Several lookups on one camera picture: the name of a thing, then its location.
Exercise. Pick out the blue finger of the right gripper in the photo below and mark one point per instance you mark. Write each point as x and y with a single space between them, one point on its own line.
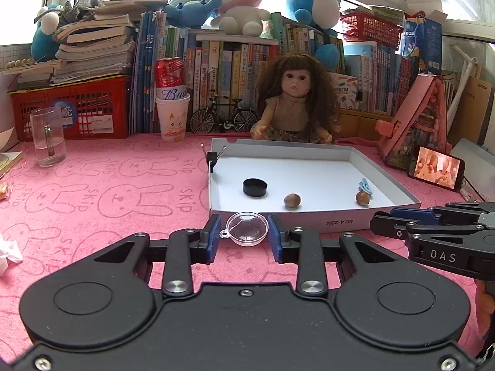
421 216

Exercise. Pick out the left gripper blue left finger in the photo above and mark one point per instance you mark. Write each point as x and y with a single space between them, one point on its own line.
209 240

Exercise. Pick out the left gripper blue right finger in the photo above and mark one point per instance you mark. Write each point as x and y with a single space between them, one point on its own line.
279 238

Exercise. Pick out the clear plastic dome capsule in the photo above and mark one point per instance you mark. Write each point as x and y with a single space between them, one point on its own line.
246 229

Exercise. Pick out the light blue hair clip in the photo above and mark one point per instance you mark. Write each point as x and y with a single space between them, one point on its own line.
364 186

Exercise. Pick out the black round cap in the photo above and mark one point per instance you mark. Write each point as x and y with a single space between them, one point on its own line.
255 187

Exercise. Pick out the smartphone playing video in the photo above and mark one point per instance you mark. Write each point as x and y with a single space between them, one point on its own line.
436 168

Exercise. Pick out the white cardboard box tray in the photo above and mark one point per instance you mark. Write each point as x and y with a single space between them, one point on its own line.
326 177

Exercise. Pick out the brown hazelnut under clip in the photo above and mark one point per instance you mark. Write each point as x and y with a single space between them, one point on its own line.
363 198

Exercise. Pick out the black binder clip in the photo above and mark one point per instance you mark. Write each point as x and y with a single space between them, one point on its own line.
212 157

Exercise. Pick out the pink triangular dollhouse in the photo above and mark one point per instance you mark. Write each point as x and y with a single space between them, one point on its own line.
420 121

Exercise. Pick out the pink bunny tablecloth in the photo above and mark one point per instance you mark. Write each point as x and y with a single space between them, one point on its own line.
110 278

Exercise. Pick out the miniature black bicycle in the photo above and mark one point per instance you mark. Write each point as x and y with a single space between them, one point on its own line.
222 114

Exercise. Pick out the white paper cup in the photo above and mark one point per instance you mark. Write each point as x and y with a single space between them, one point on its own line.
173 118

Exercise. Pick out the brown haired doll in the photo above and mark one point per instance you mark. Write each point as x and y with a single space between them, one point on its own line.
297 102

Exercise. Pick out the row of upright books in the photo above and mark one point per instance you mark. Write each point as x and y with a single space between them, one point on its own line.
372 78

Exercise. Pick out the red beer can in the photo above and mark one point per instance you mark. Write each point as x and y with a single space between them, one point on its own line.
168 75

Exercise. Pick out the red plastic basket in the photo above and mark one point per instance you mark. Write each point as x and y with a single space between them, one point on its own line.
93 109

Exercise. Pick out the blue cardboard box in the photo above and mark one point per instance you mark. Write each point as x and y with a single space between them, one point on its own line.
422 38

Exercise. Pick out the clear glass cup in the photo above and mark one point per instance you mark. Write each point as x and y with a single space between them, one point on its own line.
48 136

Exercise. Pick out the small red mesh basket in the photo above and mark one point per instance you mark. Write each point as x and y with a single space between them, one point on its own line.
361 27

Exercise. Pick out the stack of books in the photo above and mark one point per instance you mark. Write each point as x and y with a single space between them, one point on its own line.
100 38

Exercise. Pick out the blue plush toy lying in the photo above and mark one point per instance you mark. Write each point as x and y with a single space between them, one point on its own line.
190 13

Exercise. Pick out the blue white plush toy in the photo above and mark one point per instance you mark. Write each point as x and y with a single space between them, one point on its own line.
321 16

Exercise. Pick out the pink white bunny plush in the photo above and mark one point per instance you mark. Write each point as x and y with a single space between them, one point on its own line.
241 17

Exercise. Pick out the blue penguin plush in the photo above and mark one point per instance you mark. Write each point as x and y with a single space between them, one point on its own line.
43 47

